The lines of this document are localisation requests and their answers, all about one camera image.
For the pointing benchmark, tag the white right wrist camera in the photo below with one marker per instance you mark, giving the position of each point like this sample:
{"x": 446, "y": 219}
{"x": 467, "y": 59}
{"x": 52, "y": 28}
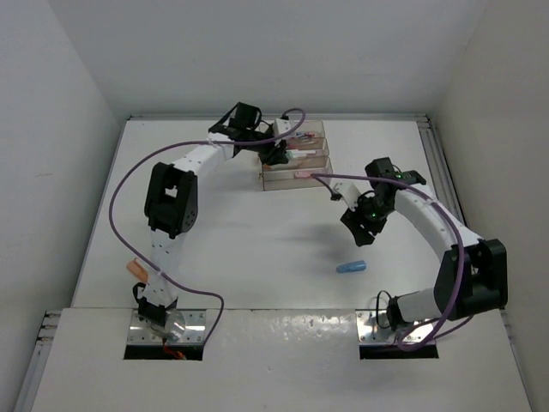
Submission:
{"x": 344, "y": 190}

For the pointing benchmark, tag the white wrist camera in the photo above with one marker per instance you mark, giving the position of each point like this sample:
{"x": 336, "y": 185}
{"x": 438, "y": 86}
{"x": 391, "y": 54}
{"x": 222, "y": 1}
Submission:
{"x": 284, "y": 128}
{"x": 344, "y": 190}

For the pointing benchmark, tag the blue correction tape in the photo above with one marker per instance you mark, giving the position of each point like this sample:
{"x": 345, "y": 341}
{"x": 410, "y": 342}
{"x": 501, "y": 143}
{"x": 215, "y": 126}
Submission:
{"x": 351, "y": 267}

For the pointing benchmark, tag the white front cover board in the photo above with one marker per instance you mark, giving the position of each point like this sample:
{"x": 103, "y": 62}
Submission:
{"x": 276, "y": 361}

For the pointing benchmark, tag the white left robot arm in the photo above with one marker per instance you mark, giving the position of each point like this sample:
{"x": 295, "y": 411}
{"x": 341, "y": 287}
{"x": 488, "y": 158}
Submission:
{"x": 171, "y": 205}

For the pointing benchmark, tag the pink correction tape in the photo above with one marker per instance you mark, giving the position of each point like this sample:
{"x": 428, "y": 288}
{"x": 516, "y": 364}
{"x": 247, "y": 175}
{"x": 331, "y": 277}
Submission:
{"x": 303, "y": 175}

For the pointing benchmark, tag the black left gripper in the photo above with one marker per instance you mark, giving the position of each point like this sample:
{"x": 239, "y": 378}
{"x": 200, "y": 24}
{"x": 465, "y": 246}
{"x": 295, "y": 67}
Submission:
{"x": 274, "y": 154}

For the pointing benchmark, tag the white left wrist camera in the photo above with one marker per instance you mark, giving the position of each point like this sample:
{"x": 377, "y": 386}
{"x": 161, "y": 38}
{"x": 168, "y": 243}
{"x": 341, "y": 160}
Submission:
{"x": 284, "y": 128}

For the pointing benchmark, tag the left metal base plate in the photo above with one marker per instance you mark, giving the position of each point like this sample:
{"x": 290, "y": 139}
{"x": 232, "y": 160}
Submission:
{"x": 183, "y": 327}

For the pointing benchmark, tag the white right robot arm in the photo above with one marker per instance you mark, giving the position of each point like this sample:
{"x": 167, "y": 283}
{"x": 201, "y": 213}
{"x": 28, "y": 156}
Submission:
{"x": 472, "y": 277}

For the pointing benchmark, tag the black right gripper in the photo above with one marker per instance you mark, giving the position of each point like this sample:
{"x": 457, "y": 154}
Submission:
{"x": 353, "y": 221}

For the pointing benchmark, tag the clear tiered organizer tray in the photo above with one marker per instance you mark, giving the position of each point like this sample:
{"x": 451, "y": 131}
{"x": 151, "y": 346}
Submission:
{"x": 281, "y": 177}

